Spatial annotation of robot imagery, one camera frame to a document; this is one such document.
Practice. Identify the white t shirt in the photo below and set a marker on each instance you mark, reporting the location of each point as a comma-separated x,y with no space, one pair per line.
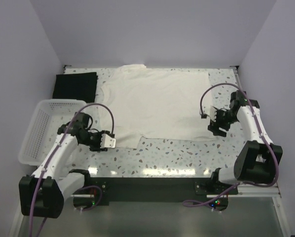
156,104

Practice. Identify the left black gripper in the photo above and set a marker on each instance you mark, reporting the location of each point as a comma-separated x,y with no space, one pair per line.
97,148

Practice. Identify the white plastic basket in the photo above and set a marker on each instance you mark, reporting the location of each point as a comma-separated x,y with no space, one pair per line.
41,134

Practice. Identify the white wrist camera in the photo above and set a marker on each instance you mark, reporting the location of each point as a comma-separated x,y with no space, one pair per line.
213,112
107,142

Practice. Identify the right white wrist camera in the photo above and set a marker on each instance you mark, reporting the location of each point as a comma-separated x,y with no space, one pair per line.
213,112

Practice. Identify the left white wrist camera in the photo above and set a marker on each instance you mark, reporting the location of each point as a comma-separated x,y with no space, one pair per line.
107,142

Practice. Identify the folded black t shirt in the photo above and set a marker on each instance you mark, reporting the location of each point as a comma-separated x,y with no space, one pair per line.
76,86

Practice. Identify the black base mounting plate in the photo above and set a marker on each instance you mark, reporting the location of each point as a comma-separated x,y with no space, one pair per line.
189,191

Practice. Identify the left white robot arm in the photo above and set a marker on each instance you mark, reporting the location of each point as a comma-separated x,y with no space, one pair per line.
44,193

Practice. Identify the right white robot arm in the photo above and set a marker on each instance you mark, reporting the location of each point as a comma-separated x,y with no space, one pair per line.
257,164

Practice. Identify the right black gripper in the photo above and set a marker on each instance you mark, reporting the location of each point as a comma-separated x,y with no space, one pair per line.
212,127

